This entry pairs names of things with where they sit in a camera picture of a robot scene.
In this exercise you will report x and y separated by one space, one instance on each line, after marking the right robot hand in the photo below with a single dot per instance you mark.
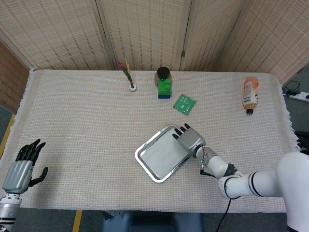
190 140

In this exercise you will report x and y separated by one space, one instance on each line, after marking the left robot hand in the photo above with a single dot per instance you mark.
18 176

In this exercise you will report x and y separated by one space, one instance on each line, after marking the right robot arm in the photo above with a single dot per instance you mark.
265 183

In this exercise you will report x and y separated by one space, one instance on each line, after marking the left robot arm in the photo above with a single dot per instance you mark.
8 209

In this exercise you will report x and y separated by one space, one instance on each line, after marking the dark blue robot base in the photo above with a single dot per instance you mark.
152 222

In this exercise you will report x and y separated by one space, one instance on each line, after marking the silver metal tray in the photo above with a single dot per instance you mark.
144 158

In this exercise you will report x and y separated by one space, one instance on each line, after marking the green sachet packet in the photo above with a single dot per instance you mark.
184 104

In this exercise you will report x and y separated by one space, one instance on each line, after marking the blue toy brick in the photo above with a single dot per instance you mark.
164 96

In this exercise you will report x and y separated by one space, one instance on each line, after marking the green toy brick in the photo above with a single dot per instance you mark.
164 87

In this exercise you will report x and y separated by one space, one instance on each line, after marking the glass jar black lid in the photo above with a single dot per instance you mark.
163 72

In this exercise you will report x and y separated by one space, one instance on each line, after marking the orange drink bottle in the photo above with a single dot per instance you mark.
251 93

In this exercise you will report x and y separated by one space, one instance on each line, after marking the small flower vase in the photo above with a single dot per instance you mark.
132 88

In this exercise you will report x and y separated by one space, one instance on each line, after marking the white woven tablecloth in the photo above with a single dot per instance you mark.
84 125

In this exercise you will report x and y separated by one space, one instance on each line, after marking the brass screen hinge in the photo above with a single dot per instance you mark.
183 53

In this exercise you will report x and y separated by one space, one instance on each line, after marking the beige folding screen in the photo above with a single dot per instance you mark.
144 31

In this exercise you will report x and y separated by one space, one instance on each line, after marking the white power strip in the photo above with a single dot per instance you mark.
300 96

